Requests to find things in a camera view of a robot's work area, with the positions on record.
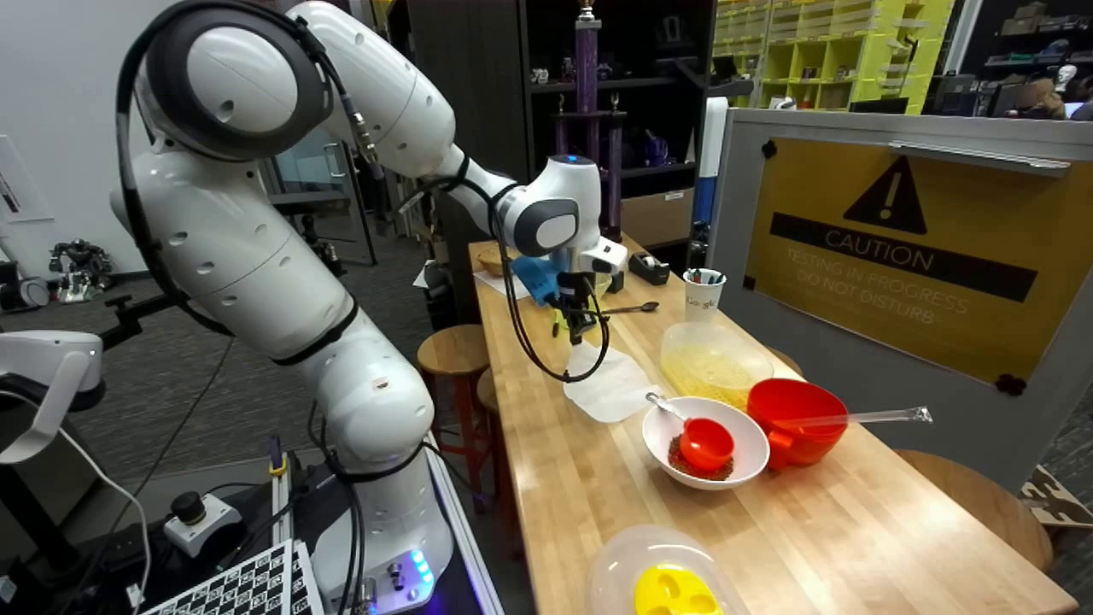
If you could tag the clear lidded container yellow item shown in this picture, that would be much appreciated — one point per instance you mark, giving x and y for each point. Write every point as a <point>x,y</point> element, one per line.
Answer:
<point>667,577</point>

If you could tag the black knob control box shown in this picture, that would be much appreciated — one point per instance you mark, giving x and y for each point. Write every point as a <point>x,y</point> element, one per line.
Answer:
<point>199,516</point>

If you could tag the red plastic bowl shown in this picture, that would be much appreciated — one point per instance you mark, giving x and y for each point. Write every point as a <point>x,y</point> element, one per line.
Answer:
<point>790,438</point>

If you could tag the black white calibration board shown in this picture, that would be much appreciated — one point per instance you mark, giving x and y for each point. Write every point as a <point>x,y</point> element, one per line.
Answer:
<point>245,586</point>

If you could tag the clear plastic spoon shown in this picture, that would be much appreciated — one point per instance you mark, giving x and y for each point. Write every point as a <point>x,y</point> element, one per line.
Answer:
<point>877,417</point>

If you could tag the yellow-green shelf unit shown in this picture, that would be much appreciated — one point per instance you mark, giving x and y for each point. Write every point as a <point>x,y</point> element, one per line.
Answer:
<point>857,53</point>

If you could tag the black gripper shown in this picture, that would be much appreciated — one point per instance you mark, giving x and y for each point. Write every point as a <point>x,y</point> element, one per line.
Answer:
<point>580,287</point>

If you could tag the white bowl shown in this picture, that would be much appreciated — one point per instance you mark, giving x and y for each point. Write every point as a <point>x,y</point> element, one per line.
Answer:
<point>730,465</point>

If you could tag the aluminium frame rail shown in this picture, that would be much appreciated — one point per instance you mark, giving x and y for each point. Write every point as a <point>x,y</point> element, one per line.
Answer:
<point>473,548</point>

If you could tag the round wooden stool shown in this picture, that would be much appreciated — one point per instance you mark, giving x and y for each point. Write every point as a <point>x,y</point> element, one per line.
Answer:
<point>980,506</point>
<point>451,348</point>

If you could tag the white paper towel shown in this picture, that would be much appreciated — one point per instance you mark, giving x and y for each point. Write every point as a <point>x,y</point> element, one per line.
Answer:
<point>618,393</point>

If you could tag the blue white rolled banner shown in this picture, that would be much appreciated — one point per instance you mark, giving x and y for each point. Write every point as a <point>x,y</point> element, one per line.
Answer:
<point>708,171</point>

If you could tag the gray partition panel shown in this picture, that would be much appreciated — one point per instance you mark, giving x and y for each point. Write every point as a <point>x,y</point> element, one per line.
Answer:
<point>866,399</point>

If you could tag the black measuring spoon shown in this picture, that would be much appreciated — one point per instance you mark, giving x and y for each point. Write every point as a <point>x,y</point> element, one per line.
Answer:
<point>635,308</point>

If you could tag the purple trophy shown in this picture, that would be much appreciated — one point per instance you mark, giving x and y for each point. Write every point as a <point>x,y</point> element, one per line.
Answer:
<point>589,105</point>

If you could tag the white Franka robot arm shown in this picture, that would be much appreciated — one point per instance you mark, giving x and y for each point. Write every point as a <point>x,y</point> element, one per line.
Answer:
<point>252,275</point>

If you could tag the white paper cup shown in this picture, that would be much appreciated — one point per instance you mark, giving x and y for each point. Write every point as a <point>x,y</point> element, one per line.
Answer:
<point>705,294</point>

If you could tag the red measuring cup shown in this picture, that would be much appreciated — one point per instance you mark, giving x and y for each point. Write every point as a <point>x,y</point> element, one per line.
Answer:
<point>705,450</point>

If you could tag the clear tub with yellow liquid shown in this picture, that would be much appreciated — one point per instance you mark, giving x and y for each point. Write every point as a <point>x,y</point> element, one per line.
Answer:
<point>711,364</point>

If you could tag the small black device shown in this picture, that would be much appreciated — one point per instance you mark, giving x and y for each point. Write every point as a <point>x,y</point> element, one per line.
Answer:
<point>650,267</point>

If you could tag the white device on stand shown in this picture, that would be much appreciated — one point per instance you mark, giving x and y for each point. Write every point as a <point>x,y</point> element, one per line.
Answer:
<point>47,381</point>

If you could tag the yellow caution sign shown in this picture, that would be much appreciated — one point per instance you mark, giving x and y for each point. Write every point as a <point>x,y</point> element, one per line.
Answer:
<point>909,294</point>

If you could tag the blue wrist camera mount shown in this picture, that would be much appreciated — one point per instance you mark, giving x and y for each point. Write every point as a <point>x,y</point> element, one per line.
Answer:
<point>533,277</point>

